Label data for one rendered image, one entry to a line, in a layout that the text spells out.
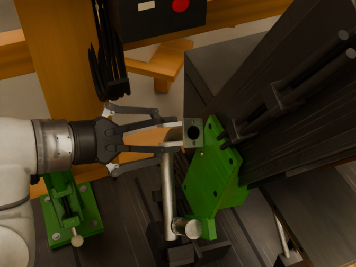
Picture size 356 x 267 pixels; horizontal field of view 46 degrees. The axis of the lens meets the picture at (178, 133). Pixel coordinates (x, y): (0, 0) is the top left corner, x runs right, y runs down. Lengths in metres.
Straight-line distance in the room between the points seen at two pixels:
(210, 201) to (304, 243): 0.18
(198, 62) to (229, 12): 0.23
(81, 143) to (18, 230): 0.16
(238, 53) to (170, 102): 1.68
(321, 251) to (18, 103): 2.28
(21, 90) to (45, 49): 1.98
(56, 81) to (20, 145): 0.31
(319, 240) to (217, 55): 0.44
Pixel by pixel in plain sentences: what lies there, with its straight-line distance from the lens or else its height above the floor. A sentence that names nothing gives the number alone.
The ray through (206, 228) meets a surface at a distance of 0.83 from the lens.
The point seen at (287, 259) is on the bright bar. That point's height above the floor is 1.01.
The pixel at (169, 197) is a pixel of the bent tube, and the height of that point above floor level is 1.06.
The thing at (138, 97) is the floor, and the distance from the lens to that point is 2.66.
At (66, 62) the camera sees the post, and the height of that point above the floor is 1.26.
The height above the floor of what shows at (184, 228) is 1.09.
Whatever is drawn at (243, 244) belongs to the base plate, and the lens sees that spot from 1.04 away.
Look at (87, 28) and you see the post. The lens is 0.89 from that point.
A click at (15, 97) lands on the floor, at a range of 2.84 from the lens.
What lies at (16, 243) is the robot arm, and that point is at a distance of 0.68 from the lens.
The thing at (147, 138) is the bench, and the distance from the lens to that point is 1.25.
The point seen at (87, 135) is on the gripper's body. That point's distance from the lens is 0.70.
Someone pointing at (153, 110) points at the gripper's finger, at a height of 1.28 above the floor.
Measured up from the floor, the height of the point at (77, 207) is 0.99.
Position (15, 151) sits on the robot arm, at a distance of 0.66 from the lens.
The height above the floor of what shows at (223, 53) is 1.24.
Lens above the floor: 1.82
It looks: 48 degrees down
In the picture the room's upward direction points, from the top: straight up
